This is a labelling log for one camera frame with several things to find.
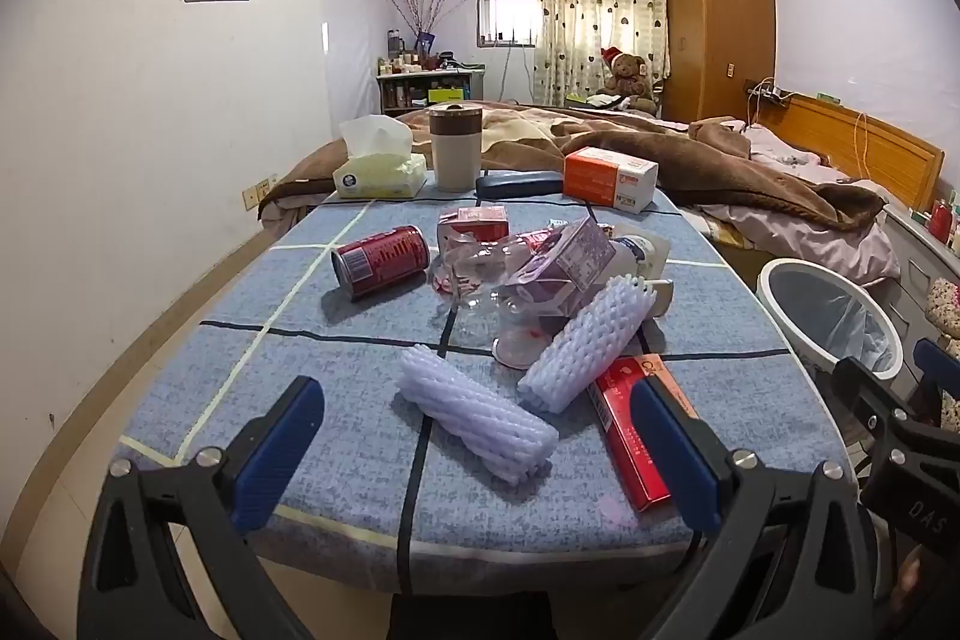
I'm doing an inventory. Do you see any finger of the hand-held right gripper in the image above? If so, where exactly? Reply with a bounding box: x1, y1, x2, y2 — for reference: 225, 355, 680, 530
831, 355, 931, 461
913, 340, 960, 435

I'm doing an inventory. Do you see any person's right hand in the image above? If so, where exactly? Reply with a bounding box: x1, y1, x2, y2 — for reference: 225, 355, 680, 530
896, 546, 935, 611

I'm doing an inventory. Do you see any brown teddy bear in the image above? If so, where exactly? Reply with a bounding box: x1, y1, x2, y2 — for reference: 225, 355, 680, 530
600, 47, 655, 112

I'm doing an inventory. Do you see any clear plastic bin liner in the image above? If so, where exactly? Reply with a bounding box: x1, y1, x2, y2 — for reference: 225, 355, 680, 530
780, 280, 897, 375

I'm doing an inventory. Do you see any small pink drink carton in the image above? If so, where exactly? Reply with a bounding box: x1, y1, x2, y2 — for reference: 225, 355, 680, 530
436, 203, 510, 253

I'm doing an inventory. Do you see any row of toiletry bottles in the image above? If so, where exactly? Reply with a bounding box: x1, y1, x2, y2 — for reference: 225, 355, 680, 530
377, 29, 451, 79

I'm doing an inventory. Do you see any bunch of blossom branches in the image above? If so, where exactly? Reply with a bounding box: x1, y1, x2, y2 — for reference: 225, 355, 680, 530
386, 0, 470, 56

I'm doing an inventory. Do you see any white foam fruit net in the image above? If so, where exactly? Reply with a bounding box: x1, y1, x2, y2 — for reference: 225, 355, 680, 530
397, 343, 560, 486
517, 275, 650, 417

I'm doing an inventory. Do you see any yellow soft tissue pack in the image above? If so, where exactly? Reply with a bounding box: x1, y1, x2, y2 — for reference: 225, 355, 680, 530
333, 114, 429, 201

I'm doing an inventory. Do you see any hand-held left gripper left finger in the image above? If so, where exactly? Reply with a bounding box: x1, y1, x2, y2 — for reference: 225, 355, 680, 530
77, 376, 325, 640

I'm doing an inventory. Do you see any purple drink carton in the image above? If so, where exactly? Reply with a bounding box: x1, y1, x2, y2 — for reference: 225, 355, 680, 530
499, 215, 618, 319

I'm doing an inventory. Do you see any orange charging cable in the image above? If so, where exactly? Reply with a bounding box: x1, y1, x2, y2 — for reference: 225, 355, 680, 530
855, 111, 875, 184

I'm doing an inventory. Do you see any white round trash bin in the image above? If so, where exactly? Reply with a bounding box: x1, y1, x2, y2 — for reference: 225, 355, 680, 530
756, 257, 906, 384

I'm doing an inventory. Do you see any small clear pink plastic cup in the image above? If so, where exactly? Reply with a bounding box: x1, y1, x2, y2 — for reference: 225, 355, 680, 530
491, 323, 560, 372

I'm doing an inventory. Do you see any long red cardboard box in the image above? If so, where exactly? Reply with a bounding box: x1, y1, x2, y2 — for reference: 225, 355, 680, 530
587, 353, 702, 514

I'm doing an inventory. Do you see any brown and white tumbler cup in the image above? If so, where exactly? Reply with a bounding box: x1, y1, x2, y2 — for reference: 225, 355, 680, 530
428, 101, 483, 193

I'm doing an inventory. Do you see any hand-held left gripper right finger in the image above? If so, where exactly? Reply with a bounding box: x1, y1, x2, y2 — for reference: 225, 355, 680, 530
630, 376, 897, 640

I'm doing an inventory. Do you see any heart print curtain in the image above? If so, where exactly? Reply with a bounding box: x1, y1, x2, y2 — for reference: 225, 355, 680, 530
534, 0, 668, 112

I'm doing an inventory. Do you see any pale pink duvet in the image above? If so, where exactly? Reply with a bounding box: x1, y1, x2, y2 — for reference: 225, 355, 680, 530
690, 122, 901, 289

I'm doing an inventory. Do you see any clear bottle with red label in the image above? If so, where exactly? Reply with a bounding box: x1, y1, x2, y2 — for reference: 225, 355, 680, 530
429, 233, 578, 348

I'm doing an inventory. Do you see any wooden wardrobe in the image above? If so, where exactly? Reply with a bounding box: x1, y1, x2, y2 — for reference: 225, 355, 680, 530
663, 0, 777, 124

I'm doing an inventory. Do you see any white brown patterned bottle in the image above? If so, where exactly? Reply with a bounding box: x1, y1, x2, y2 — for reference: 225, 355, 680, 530
604, 230, 673, 281

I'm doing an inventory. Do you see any floral quilted cloth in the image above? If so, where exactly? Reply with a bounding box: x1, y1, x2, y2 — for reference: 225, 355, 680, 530
924, 276, 960, 431

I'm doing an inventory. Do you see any orange and white tissue pack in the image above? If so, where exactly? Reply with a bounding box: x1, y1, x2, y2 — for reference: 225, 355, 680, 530
562, 146, 660, 216

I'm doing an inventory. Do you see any red drink can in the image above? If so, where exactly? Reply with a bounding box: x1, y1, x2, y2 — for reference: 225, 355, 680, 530
331, 224, 431, 303

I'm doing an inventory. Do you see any small barred window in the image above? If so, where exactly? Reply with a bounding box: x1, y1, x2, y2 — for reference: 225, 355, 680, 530
477, 0, 538, 49

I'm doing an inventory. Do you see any grey bedside drawer cabinet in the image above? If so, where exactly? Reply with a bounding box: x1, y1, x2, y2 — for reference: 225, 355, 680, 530
881, 201, 960, 341

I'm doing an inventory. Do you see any white shelf desk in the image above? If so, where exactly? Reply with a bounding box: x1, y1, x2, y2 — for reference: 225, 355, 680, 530
375, 62, 485, 120

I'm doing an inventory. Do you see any dark blue glasses case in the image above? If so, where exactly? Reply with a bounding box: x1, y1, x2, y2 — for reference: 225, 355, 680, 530
475, 171, 566, 201

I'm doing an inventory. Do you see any brown fleece blanket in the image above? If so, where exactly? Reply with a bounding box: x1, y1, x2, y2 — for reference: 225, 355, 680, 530
259, 104, 890, 234

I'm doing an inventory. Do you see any wooden bed headboard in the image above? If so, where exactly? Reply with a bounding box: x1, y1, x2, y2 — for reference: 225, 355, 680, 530
750, 92, 946, 214

